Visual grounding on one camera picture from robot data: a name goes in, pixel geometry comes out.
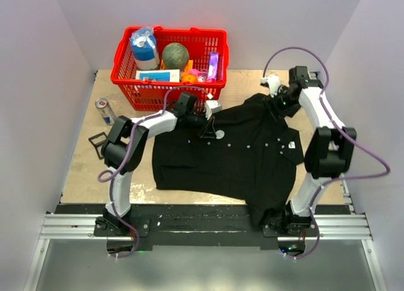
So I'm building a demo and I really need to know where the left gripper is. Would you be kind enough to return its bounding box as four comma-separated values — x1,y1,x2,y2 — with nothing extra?
186,108,217,138

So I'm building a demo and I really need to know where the purple package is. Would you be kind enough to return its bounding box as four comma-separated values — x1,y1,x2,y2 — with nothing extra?
205,52,223,83

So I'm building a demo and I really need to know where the blue white wrapped roll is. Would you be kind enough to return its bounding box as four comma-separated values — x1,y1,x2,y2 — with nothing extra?
129,27,160,71

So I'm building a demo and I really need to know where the grey green ball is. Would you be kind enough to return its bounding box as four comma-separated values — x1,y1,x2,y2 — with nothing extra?
162,42,189,70

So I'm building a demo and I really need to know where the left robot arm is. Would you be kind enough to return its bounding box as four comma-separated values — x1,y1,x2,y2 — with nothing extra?
97,92,222,237

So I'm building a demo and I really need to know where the orange toy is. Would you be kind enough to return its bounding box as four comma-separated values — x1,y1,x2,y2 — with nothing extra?
181,60,198,83

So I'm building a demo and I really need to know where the black button shirt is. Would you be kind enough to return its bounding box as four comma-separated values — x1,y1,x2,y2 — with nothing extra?
152,93,304,227

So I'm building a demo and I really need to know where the red plastic basket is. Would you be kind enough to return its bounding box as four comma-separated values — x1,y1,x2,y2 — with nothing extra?
110,26,230,111

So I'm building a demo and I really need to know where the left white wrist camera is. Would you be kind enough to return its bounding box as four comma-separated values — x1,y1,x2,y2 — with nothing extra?
205,100,222,119

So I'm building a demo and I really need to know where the aluminium frame rail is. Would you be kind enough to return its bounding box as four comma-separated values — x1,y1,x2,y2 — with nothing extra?
40,214,372,241

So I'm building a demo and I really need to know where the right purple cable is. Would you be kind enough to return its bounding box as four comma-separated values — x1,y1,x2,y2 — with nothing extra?
262,46,391,260

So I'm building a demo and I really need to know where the silver blue drink can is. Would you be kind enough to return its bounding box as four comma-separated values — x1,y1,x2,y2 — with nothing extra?
95,98,116,125

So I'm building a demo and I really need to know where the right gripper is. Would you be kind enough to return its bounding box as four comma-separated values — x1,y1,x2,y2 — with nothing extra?
263,88,299,123

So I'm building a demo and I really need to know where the white blue box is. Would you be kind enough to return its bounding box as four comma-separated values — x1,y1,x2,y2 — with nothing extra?
135,69,181,83

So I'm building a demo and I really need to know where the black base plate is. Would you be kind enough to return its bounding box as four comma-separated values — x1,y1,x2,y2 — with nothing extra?
55,203,351,251

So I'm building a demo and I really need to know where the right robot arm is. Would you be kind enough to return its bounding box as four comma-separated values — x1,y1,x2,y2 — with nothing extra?
261,66,357,236

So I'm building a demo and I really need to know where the black square frame stand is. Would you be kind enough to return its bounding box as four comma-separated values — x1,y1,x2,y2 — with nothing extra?
88,132,107,160

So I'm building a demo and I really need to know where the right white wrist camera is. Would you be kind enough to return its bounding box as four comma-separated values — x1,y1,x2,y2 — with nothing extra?
260,75,282,97

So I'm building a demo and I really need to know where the pink toy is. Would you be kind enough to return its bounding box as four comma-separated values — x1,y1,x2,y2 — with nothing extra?
188,69,208,82

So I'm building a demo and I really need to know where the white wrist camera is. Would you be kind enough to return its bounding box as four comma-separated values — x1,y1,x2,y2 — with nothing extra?
205,100,222,119
260,75,282,97

